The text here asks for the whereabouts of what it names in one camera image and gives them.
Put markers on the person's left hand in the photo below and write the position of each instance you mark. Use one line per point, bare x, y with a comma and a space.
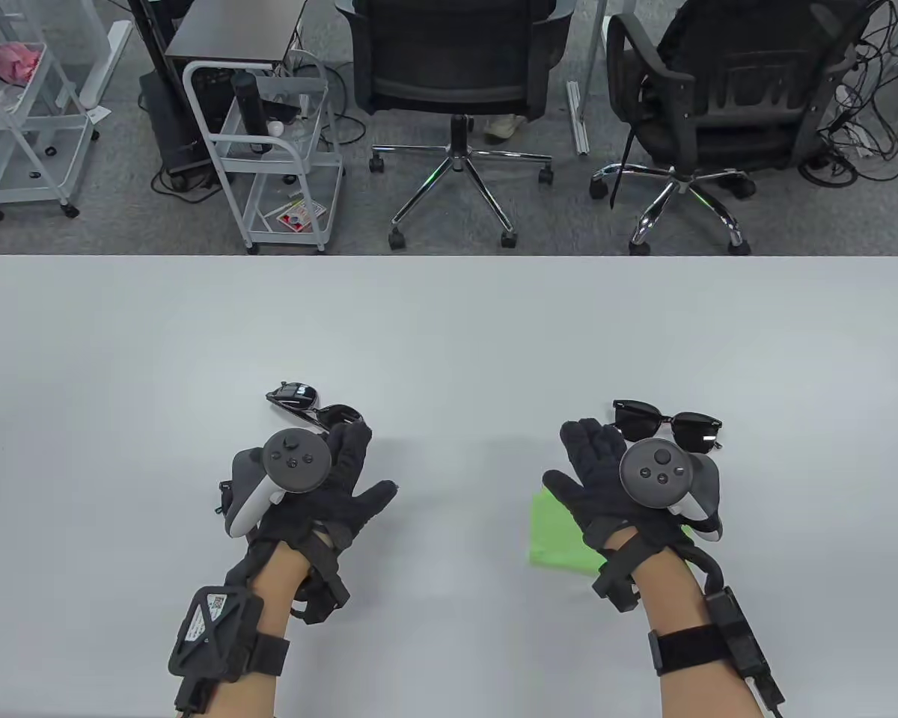
348, 497

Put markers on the person's right hand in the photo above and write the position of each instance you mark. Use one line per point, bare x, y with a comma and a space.
591, 486

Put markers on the green microfibre cloth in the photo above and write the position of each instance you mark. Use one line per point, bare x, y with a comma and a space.
557, 538

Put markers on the black aviator sunglasses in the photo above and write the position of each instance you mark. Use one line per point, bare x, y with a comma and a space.
299, 395

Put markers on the black square sunglasses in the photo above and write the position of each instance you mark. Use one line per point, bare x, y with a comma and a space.
700, 434

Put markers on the black caged tracker white label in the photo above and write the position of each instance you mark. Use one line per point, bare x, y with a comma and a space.
209, 621

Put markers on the red white packet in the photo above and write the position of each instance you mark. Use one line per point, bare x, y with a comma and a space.
299, 217

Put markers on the white desk leg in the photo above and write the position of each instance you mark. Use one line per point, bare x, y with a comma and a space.
105, 67
578, 120

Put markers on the black mesh office chair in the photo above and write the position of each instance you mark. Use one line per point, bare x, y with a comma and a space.
718, 142
449, 75

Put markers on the small black device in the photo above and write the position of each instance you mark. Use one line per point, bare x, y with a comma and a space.
284, 111

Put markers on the black cylindrical bottle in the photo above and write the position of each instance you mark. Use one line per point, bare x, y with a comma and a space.
251, 105

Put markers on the black computer tower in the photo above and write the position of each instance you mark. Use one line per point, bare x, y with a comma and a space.
172, 127

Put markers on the white power strip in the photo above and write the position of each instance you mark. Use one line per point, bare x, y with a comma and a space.
857, 138

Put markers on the white paper tag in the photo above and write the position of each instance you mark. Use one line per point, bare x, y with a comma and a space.
99, 114

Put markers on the white metal shelf cart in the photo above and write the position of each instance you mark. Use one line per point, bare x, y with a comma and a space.
15, 161

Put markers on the dark brown side table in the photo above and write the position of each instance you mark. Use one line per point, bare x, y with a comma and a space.
232, 30

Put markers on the pink cloth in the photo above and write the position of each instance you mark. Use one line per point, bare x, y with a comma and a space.
11, 60

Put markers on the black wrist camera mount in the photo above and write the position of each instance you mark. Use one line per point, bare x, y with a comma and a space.
322, 591
617, 583

